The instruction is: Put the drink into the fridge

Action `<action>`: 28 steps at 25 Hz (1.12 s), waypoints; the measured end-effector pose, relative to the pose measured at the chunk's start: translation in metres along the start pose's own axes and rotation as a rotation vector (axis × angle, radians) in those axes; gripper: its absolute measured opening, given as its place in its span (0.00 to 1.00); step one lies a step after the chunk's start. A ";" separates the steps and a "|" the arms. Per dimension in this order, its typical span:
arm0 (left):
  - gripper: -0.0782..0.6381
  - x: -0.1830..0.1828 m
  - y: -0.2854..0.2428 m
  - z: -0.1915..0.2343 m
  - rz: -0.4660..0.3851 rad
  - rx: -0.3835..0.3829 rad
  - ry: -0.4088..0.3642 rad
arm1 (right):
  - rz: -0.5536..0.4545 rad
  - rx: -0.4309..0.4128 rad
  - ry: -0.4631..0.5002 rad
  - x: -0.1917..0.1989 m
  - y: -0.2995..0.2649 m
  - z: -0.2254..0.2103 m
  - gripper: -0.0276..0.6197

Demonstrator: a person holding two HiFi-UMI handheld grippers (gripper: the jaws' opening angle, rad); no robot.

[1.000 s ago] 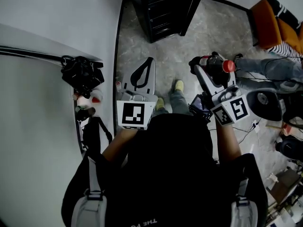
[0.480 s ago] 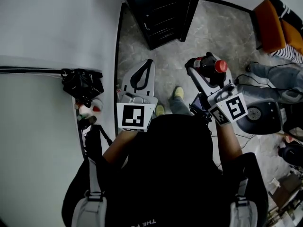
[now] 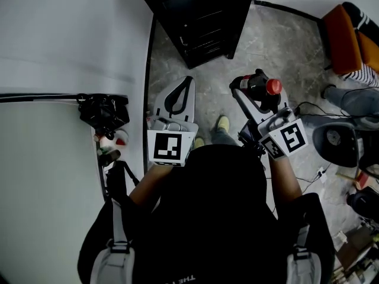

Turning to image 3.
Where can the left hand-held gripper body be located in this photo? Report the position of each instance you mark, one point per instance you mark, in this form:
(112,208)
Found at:
(168,146)

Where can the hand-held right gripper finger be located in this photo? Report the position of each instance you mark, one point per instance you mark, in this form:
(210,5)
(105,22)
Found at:
(250,111)
(282,103)

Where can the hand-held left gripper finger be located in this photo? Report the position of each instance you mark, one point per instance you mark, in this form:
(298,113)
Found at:
(161,98)
(192,99)

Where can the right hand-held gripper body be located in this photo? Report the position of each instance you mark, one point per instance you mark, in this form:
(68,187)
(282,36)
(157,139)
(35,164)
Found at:
(291,139)

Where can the dark drink bottle red cap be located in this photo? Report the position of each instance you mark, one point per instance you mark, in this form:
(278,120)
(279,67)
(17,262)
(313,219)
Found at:
(257,87)

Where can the white fridge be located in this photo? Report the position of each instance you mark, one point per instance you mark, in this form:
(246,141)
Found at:
(44,188)

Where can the person's left forearm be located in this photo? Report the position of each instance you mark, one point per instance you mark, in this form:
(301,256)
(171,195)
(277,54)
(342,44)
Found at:
(151,182)

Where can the person's right forearm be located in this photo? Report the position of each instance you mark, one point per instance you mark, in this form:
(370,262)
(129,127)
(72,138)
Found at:
(282,179)

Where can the person's right shoe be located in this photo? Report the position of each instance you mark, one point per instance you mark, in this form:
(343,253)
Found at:
(222,123)

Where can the person's shoe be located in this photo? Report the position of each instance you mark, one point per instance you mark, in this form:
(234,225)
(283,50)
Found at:
(199,142)
(222,123)
(328,91)

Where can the person's left shoe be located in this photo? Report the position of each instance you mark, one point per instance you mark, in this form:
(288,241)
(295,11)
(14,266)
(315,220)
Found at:
(199,142)

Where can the person's leg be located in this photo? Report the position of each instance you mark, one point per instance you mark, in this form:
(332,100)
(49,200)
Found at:
(352,99)
(223,138)

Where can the white plug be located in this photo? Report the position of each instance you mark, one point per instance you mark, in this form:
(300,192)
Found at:
(322,174)

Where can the white bottle red label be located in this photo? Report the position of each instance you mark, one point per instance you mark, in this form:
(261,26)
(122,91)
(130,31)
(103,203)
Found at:
(122,138)

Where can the dark brown bottle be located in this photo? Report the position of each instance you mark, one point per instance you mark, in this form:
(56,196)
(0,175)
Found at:
(111,157)

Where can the black plastic bag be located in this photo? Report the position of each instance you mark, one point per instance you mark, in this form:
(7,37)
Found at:
(102,114)

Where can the small green label bottle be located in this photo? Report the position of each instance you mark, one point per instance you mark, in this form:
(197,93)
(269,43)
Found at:
(103,151)

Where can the person's black shirt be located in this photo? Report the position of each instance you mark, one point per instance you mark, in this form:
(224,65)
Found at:
(213,211)

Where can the small red wooden box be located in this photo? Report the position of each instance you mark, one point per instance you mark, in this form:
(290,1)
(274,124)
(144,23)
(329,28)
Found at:
(362,180)

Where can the black wooden cabinet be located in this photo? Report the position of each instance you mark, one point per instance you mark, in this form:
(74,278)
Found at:
(201,16)

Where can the orange sofa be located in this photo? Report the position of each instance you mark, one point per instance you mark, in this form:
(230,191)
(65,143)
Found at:
(343,40)

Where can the black round bag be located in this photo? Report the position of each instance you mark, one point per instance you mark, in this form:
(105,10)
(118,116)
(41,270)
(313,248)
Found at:
(362,203)

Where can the small white box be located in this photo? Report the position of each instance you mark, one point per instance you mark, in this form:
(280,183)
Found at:
(340,237)

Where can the black white striped cushion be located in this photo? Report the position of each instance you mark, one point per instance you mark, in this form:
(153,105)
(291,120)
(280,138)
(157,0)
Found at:
(362,18)

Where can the cardboard box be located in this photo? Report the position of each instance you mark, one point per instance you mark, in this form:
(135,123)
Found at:
(359,253)

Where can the black camera box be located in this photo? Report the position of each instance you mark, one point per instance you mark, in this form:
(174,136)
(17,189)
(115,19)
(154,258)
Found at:
(248,135)

